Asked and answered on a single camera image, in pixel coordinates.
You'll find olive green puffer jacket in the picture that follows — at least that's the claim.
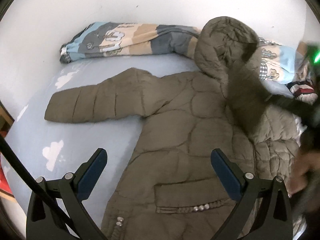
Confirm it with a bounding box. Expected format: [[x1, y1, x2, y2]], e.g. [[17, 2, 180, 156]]
[[44, 17, 298, 239]]

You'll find person's right hand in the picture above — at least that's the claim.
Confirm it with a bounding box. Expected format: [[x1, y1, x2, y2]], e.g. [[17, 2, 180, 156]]
[[287, 151, 319, 195]]

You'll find striped and starry blue pillow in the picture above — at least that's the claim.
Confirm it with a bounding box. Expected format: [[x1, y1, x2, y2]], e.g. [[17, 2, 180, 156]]
[[286, 80, 318, 105]]

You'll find light blue fleece bed cover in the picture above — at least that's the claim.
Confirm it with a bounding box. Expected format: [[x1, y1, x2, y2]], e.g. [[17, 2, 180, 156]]
[[0, 53, 308, 240]]

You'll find patchwork cartoon print blanket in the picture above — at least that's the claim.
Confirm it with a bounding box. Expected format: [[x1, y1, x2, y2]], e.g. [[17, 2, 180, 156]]
[[60, 22, 308, 84]]

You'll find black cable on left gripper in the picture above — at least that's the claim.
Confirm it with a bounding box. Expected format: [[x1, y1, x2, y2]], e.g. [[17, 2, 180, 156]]
[[0, 137, 83, 240]]

